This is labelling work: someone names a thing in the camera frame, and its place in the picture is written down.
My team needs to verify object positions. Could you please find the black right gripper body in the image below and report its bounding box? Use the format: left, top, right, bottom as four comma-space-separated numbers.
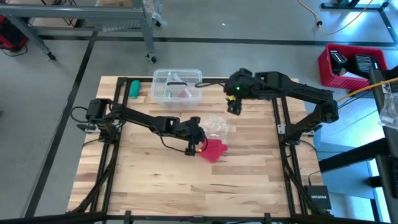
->
226, 100, 243, 116

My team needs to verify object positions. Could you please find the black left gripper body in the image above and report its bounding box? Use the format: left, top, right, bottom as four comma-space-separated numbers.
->
177, 116, 208, 146

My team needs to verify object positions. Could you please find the clear plastic zip bag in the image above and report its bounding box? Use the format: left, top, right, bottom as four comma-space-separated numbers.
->
203, 114, 229, 142

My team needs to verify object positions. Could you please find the red elastic bandage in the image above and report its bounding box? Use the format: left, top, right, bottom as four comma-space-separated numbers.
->
198, 138, 229, 164

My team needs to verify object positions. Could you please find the clear plastic storage box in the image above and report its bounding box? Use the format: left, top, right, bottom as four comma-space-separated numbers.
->
150, 68, 204, 110

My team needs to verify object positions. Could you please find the red plastic crate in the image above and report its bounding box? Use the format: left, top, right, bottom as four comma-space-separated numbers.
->
317, 43, 389, 91

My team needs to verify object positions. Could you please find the black battery charger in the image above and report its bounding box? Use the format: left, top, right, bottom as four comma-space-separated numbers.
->
329, 50, 348, 76

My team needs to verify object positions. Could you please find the black Netgear router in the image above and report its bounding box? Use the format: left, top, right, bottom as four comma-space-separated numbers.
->
304, 185, 332, 211

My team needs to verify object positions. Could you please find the black power tool battery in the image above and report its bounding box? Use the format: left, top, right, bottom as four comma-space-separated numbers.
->
353, 54, 379, 79

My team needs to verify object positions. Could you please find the crumpled clear plastic bag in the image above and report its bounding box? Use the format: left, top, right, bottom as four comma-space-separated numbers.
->
378, 91, 398, 131

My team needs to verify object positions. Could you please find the grey metal cart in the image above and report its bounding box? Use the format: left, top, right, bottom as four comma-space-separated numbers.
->
0, 0, 169, 65

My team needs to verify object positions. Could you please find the black side desk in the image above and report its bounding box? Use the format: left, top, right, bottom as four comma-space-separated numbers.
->
369, 68, 398, 224

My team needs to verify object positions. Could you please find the red tool case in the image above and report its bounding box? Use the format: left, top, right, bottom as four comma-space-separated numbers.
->
0, 14, 29, 52

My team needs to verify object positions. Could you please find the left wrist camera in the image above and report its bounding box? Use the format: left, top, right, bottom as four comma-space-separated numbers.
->
184, 143, 201, 157

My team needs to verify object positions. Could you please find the black aluminium table frame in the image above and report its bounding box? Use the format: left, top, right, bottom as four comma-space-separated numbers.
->
66, 76, 331, 219

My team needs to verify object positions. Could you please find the yellow floor cable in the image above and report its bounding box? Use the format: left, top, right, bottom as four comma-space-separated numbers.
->
297, 0, 374, 36

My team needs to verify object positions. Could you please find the hanging yellow cable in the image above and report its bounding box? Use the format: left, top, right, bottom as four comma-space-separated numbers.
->
337, 77, 398, 103

